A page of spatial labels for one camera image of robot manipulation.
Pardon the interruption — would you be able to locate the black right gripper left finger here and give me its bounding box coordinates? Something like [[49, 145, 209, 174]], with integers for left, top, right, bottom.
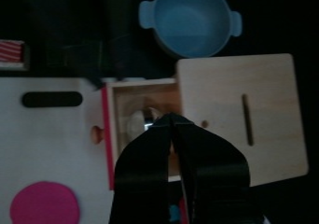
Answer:
[[109, 113, 174, 224]]

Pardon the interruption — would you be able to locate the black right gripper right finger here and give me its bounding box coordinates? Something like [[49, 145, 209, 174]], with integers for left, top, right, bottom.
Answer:
[[170, 113, 266, 224]]

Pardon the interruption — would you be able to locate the silver round cutter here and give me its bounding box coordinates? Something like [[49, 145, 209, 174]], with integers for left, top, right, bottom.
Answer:
[[126, 106, 165, 142]]

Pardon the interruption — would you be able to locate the wooden drawer with pink front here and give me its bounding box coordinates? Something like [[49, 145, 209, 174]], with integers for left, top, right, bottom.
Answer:
[[91, 77, 185, 190]]

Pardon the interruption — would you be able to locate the wooden box with slot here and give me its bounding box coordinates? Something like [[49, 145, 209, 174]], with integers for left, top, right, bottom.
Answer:
[[177, 53, 310, 188]]

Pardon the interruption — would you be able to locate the red white striped block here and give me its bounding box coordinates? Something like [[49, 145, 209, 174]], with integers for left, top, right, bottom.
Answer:
[[0, 39, 30, 71]]

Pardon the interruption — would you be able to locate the blue bowl with handles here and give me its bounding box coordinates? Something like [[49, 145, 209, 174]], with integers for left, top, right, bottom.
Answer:
[[139, 0, 244, 59]]

